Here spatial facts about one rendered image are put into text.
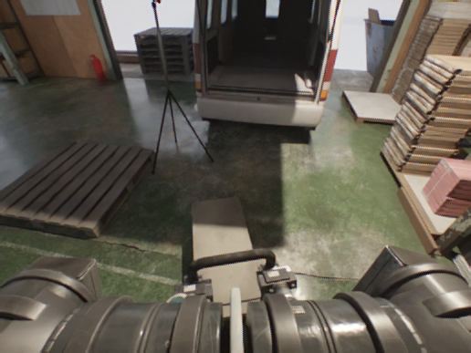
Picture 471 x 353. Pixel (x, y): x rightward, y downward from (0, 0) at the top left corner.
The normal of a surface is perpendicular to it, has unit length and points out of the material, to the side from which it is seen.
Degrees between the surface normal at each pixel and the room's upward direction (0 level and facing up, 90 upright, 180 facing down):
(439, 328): 19
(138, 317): 32
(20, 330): 23
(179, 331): 14
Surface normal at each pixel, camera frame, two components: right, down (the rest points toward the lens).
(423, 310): -0.18, -0.89
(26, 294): 0.21, -0.92
